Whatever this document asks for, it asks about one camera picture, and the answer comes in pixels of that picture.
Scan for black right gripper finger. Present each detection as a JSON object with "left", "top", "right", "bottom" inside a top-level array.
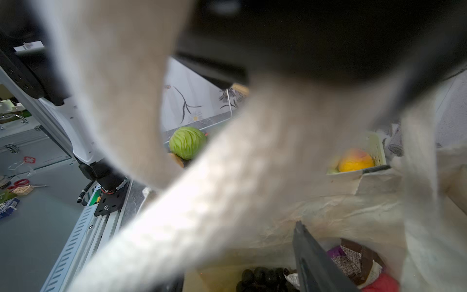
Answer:
[{"left": 293, "top": 221, "right": 359, "bottom": 292}]

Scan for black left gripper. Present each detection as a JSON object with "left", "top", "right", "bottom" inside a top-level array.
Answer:
[{"left": 175, "top": 1, "right": 467, "bottom": 114}]

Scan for brown chocolate bar wrapper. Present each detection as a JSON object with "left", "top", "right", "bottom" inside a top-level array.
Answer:
[{"left": 327, "top": 238, "right": 386, "bottom": 289}]

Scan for black grape bunch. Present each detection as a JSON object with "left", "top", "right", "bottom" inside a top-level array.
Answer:
[{"left": 235, "top": 266, "right": 299, "bottom": 292}]

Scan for pink dragon fruit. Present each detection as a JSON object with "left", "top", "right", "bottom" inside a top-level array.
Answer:
[{"left": 361, "top": 273, "right": 400, "bottom": 292}]

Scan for cream canvas grocery bag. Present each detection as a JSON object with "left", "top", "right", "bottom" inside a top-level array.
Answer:
[{"left": 29, "top": 1, "right": 467, "bottom": 292}]

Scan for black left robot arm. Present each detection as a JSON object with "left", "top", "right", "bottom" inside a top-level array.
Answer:
[{"left": 1, "top": 1, "right": 467, "bottom": 193}]

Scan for green plastic fruit basket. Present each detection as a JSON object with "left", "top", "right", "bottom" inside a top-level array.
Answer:
[{"left": 327, "top": 131, "right": 390, "bottom": 175}]

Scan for orange peach fruit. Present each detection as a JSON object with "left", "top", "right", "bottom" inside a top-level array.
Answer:
[{"left": 338, "top": 148, "right": 375, "bottom": 172}]

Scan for green cabbage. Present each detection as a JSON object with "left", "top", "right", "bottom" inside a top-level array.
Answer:
[{"left": 169, "top": 127, "right": 207, "bottom": 160}]

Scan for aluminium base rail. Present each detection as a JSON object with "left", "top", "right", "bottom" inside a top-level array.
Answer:
[{"left": 41, "top": 181, "right": 144, "bottom": 292}]

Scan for red handled scissors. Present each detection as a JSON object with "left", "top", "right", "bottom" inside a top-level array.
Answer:
[{"left": 7, "top": 179, "right": 47, "bottom": 190}]

